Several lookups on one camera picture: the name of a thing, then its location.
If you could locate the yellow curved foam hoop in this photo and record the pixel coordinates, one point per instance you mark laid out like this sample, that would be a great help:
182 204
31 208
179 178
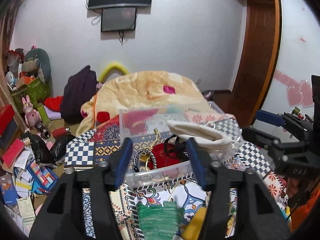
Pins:
113 67

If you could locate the red velvet pouch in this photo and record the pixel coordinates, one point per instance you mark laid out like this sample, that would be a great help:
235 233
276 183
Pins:
161 159

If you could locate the small wall monitor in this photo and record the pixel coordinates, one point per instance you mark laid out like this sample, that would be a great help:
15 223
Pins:
118 19

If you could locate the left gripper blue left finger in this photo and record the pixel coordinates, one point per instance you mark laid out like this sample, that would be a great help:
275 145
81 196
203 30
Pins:
119 162

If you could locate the dark purple clothing pile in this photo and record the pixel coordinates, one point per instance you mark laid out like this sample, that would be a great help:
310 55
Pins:
79 89

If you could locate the patterned bed sheet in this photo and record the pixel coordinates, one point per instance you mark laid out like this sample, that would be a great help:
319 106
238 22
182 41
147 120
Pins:
97 145

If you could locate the pink bunny doll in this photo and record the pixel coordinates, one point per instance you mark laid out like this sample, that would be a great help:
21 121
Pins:
31 115

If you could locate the beige patterned blanket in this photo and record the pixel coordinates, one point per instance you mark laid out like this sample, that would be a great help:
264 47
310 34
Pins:
142 90

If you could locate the yellow sponge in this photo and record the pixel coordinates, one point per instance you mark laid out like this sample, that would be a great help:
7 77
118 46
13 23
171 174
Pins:
192 231

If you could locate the red gift box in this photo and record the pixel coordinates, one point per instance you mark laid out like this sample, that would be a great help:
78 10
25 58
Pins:
6 115

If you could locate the green knitted cloth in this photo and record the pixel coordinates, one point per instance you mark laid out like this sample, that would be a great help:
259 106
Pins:
160 221

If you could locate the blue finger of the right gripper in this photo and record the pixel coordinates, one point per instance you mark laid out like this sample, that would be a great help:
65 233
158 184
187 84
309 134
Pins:
270 118
259 138

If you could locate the green storage basket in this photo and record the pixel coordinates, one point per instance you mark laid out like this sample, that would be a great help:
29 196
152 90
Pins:
36 90

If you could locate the clear plastic storage box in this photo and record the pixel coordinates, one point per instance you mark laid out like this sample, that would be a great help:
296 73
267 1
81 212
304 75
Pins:
147 127

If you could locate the grey plush toy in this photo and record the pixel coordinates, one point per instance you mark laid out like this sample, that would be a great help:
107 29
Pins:
37 63

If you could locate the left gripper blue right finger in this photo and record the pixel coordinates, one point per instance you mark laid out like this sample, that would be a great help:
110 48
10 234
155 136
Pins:
202 164

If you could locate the black lace fabric item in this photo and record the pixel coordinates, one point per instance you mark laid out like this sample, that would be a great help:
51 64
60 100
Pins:
178 150

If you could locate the white drawstring pouch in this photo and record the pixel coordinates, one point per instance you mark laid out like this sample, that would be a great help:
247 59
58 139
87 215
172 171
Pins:
209 139

